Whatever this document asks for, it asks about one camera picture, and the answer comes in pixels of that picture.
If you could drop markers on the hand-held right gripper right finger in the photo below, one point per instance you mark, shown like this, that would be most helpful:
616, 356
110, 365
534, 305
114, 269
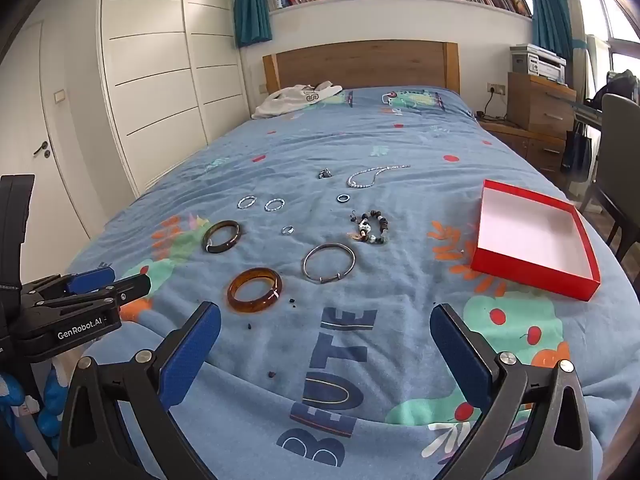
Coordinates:
457, 355

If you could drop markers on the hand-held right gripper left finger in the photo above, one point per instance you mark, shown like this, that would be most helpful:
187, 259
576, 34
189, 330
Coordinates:
192, 350

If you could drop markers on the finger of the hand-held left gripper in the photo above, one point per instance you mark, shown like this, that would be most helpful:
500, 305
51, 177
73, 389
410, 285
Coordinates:
132, 287
90, 280

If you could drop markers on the amber orange bangle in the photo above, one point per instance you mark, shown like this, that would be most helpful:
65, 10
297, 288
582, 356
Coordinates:
235, 300

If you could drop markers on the dark brown bangle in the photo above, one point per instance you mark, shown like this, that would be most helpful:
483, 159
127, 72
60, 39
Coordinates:
212, 247

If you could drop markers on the twisted silver hoop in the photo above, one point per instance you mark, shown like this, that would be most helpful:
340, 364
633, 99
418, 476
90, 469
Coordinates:
240, 206
268, 208

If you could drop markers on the thin silver bangle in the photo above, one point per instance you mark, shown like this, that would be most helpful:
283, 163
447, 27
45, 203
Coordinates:
312, 278

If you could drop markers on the red cardboard box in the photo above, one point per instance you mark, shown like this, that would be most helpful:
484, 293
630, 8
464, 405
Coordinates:
530, 230

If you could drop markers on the person's left hand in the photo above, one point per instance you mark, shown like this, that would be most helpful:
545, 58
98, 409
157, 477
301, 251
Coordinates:
50, 410

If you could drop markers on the white door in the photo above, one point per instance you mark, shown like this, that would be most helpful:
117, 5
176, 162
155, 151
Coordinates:
30, 110

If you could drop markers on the low wooden cabinet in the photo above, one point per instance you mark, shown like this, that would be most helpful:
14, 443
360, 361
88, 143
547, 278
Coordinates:
535, 147

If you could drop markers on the blue printed blanket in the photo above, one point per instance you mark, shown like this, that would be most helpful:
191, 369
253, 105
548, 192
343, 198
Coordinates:
400, 135

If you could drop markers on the white wardrobe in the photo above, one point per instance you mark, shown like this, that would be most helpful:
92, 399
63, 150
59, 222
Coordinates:
150, 60

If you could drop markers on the dark blue bag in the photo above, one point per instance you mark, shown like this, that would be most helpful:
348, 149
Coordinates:
575, 152

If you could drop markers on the white clothing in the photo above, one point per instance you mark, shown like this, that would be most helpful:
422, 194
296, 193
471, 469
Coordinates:
285, 102

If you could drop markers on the grey chair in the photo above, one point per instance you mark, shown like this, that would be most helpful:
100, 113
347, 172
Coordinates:
620, 150

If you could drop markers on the wooden dresser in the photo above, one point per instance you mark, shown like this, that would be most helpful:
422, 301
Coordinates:
540, 102

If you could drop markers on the white printer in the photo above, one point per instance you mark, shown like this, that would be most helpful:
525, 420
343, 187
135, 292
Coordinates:
540, 62

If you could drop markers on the teal curtain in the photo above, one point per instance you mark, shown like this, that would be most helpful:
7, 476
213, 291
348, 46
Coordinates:
550, 15
252, 5

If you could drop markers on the wooden headboard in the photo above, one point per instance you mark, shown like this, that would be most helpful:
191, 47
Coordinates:
360, 62

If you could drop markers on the white light switch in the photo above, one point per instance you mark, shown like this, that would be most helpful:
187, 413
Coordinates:
60, 95

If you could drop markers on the wall socket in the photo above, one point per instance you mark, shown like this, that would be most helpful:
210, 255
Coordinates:
496, 89

